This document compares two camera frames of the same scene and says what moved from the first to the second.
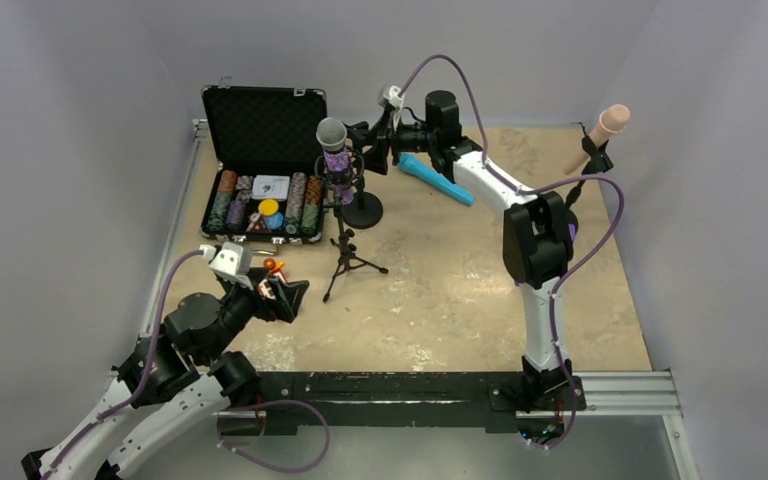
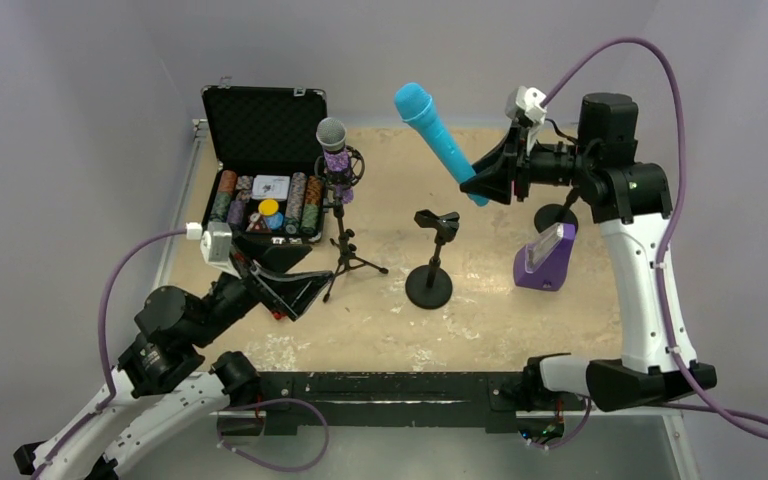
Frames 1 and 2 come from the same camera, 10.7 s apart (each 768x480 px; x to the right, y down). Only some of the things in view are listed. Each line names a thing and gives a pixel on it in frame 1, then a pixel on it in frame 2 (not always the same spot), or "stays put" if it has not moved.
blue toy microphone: [422, 169] -> [415, 105]
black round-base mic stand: [366, 211] -> [430, 286]
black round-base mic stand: [599, 159] -> [550, 214]
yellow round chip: [268, 207] stays put
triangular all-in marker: [258, 224] stays put
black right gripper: [383, 140] -> [522, 164]
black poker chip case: [263, 169] stays put
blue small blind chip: [275, 221] stays put
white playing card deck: [271, 187] stays put
